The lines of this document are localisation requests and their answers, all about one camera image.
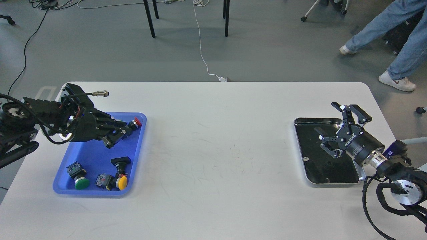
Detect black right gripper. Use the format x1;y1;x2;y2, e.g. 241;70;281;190
315;102;385;165

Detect blue plastic tray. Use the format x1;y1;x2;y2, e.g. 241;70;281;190
52;112;147;197

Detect black cable on floor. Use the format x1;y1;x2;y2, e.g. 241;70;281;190
0;0;79;100

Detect yellow push button switch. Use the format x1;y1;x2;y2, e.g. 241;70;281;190
106;175;128;190

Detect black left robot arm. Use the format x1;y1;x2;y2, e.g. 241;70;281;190
0;83;142;167

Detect green push button switch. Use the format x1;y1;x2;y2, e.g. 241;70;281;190
66;162;90;190

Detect black table legs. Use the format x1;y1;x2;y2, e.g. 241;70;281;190
142;0;230;38

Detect silver metal tray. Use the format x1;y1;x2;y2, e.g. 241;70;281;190
293;118;366;187

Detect white cable on floor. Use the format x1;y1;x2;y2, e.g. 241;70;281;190
192;0;227;82

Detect person in blue jeans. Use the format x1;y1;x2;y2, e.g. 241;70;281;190
340;0;427;92

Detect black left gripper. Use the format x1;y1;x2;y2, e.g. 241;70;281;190
65;110;134;149

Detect red push button switch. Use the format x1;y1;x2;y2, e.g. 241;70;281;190
127;117;142;131

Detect white chair base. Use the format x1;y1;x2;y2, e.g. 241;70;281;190
301;0;350;22

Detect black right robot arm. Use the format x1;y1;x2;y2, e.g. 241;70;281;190
315;102;426;240

